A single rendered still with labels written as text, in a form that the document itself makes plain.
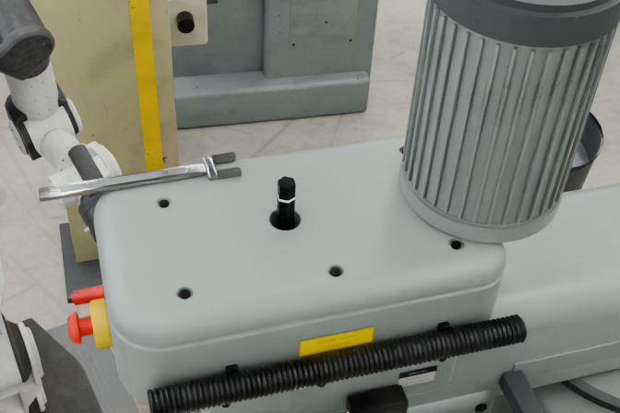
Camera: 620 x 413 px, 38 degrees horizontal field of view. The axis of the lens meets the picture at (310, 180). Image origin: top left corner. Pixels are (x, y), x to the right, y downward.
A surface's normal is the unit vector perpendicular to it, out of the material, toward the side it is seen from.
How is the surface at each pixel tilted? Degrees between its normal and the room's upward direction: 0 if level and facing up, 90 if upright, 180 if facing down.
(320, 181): 0
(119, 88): 90
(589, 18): 90
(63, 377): 0
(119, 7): 90
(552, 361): 90
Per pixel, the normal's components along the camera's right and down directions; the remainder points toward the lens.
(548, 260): 0.04, -0.73
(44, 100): 0.53, 0.76
